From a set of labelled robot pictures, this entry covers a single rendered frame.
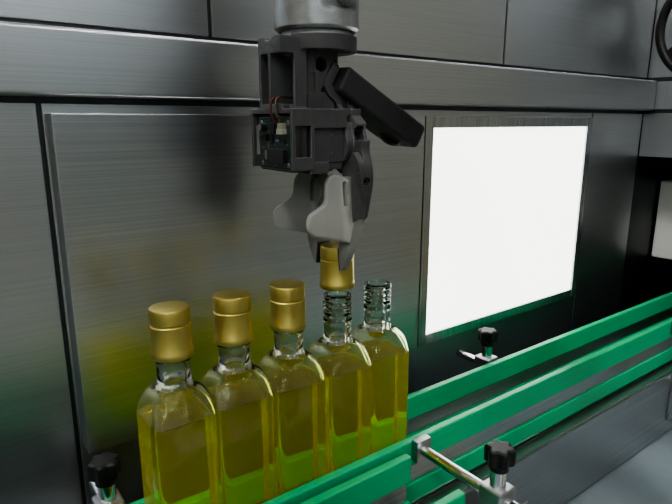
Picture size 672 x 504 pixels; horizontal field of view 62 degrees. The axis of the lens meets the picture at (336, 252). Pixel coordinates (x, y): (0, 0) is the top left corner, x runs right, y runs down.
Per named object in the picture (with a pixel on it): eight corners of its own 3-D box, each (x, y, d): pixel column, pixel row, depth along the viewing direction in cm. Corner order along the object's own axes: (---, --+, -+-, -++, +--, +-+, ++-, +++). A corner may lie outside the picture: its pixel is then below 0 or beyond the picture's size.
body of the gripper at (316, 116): (251, 173, 53) (246, 38, 50) (325, 168, 58) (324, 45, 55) (295, 180, 47) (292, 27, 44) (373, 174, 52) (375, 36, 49)
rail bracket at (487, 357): (463, 393, 92) (468, 316, 89) (498, 410, 86) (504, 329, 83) (447, 400, 89) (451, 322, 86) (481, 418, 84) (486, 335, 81)
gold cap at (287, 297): (294, 318, 57) (293, 276, 56) (313, 328, 54) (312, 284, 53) (263, 325, 55) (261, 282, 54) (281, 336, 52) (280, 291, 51)
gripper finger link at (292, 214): (263, 258, 57) (268, 169, 54) (312, 250, 60) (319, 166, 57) (279, 269, 54) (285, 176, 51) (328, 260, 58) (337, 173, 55)
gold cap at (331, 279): (340, 279, 59) (340, 238, 58) (361, 287, 56) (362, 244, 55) (312, 285, 57) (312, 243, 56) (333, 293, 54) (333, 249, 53)
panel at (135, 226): (561, 292, 112) (578, 117, 104) (575, 295, 109) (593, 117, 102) (82, 442, 59) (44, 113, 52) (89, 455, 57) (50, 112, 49)
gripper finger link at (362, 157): (331, 221, 54) (322, 129, 53) (345, 219, 55) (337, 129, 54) (362, 220, 50) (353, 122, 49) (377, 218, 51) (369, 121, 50)
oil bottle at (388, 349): (376, 473, 70) (379, 312, 66) (407, 496, 66) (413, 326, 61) (340, 490, 67) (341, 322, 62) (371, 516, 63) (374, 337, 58)
